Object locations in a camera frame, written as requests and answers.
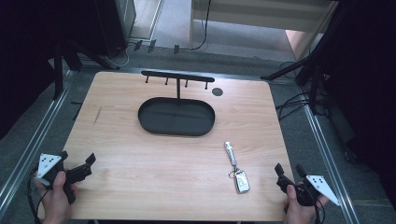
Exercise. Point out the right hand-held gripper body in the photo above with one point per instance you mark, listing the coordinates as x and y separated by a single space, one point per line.
306 191

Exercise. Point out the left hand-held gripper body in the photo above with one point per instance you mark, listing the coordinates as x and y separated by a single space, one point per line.
76 174

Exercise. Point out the black key rack with tray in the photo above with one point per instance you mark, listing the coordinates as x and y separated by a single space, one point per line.
176 117

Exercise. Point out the person's right hand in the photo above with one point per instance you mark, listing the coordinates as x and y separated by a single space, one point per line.
300 211

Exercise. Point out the person's left hand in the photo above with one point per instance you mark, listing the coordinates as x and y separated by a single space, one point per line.
56 199

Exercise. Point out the black metal stand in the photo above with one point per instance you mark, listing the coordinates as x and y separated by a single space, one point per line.
58 68
314 68

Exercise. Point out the black round table grommet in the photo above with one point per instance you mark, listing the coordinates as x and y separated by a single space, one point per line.
217 91

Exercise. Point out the black cabinet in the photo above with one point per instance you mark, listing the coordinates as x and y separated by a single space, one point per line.
112 25

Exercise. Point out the white shelf unit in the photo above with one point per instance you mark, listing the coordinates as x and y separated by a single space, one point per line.
264 14

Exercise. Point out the metal floor rail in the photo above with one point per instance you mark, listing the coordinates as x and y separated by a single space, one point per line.
31 146
330 161

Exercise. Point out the small black bracket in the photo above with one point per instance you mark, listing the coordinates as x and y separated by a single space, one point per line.
138 45
176 49
152 45

